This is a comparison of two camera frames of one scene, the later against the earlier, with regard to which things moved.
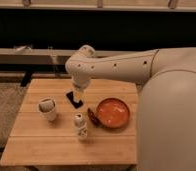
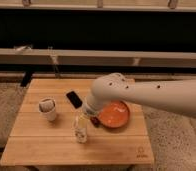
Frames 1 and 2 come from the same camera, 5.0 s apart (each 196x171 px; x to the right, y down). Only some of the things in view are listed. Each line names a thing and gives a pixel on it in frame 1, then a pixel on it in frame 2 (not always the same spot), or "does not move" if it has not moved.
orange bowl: (113, 113) does not move
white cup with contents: (47, 109) does not move
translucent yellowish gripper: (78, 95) to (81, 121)
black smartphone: (78, 104) does not move
